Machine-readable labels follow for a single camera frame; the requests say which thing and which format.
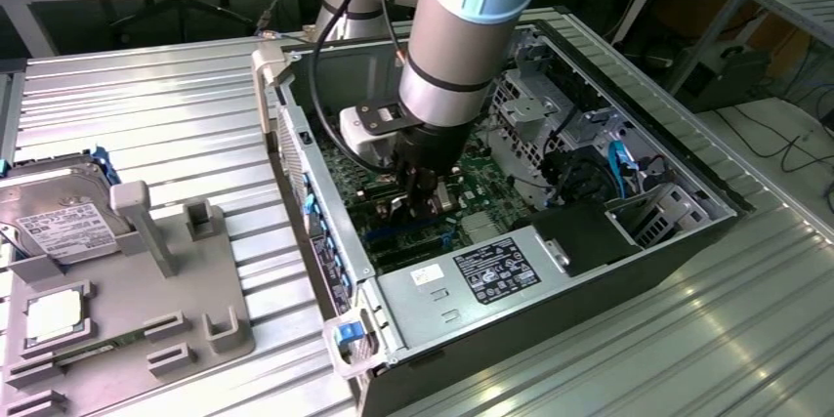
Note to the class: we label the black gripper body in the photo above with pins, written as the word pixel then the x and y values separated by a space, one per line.
pixel 432 148

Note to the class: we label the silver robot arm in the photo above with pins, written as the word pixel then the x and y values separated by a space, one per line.
pixel 456 46

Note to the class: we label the silver chipset heatsink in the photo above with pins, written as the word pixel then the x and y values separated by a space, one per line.
pixel 484 229

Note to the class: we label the black expansion slot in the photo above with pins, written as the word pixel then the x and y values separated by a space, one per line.
pixel 404 244
pixel 409 255

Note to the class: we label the blue expansion slot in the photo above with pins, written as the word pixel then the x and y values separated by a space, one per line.
pixel 380 234

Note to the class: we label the green motherboard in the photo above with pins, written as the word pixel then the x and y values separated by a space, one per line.
pixel 495 178

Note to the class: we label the silver disk bay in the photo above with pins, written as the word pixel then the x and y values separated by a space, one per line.
pixel 527 109

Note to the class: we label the open PC case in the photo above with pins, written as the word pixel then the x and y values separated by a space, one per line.
pixel 339 75

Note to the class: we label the grey power supply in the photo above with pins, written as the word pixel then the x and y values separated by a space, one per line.
pixel 423 309

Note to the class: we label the black plastic air shroud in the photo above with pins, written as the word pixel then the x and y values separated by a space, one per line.
pixel 579 236

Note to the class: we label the blue case latch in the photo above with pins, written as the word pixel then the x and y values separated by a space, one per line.
pixel 348 331

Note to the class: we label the silver perforated drive cage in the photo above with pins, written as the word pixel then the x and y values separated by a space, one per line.
pixel 678 212

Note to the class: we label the blue disk carrier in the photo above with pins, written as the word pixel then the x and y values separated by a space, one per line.
pixel 107 168

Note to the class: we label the black office chair base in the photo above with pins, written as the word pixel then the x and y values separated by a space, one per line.
pixel 185 9

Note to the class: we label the grey parts rack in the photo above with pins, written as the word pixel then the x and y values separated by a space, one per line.
pixel 129 319

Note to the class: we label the silver hard disk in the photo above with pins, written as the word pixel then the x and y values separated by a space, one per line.
pixel 59 226

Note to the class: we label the green RAM stick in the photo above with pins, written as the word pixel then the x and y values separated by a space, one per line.
pixel 97 348

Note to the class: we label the silver CPU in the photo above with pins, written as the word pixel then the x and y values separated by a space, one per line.
pixel 55 314

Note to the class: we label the metal slat side table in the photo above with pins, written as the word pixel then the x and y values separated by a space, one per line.
pixel 794 2

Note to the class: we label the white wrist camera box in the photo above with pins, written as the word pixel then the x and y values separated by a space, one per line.
pixel 364 143

